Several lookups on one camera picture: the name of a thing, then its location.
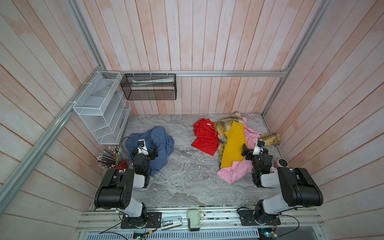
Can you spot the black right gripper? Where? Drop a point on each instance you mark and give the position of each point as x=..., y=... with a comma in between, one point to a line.
x=250, y=153

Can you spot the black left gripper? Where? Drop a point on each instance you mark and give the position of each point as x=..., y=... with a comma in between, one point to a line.
x=150, y=154

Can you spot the blue checked shirt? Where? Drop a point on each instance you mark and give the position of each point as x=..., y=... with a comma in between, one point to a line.
x=158, y=137

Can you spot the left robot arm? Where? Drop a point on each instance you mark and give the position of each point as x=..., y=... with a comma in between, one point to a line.
x=116, y=188

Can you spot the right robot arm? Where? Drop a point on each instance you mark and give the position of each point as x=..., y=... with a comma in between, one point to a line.
x=298, y=189

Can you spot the pink cloth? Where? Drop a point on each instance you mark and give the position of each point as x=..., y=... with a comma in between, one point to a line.
x=239, y=169

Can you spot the yellow plaid cloth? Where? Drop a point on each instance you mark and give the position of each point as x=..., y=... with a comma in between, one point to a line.
x=225, y=124

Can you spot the red cloth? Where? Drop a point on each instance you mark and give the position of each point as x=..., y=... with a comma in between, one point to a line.
x=206, y=135

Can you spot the red pencil cup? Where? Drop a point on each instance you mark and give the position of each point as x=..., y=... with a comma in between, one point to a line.
x=122, y=166

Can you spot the bundle of coloured pencils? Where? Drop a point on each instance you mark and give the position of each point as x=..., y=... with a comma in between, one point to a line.
x=110, y=158

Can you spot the pink white small cup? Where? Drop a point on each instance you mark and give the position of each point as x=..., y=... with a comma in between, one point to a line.
x=281, y=163

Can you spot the paper in black basket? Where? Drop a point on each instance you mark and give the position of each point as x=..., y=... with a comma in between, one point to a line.
x=157, y=82

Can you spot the grey stapler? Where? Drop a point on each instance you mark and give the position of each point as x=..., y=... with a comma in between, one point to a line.
x=171, y=222

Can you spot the green white tape dispenser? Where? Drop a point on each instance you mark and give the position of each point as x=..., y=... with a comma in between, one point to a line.
x=194, y=220

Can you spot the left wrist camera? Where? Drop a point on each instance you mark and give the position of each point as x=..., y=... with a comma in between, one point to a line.
x=142, y=148

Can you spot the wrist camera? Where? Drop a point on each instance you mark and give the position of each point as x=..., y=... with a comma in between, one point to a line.
x=259, y=147
x=142, y=148

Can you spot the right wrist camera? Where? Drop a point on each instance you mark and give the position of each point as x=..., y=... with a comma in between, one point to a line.
x=259, y=147

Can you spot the white wire mesh shelf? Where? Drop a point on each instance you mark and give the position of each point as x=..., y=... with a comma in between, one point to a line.
x=103, y=109

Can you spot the black wire mesh basket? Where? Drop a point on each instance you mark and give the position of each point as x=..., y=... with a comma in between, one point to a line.
x=148, y=93

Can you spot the aluminium rail frame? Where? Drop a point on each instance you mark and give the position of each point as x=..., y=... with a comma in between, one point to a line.
x=226, y=56

